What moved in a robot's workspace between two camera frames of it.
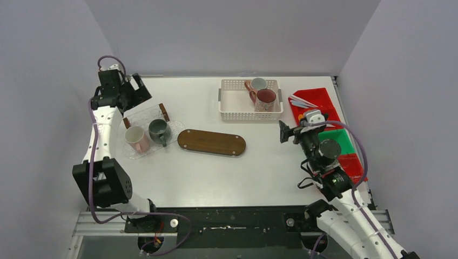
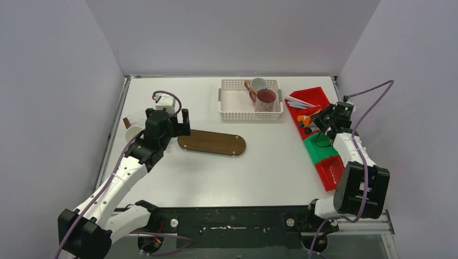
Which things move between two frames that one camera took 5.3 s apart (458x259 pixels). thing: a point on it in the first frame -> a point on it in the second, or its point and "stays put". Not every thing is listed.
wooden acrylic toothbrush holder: [143, 118] stays put
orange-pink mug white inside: [257, 84] stays put
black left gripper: [134, 94] -> [177, 128]
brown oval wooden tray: [211, 143] stays put
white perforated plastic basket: [235, 103] stays put
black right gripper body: [309, 140] -> [325, 120]
